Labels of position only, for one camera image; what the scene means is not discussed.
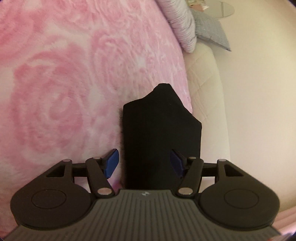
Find grey pillow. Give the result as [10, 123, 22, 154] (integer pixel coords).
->
[190, 9, 231, 52]

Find black trousers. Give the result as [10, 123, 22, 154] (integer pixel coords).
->
[122, 83, 202, 190]

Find white striped quilt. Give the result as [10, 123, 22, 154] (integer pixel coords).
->
[156, 0, 197, 53]

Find round glass side table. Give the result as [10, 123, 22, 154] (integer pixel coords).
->
[204, 0, 235, 19]

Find pink floral blanket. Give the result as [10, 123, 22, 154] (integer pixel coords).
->
[1, 1, 192, 237]

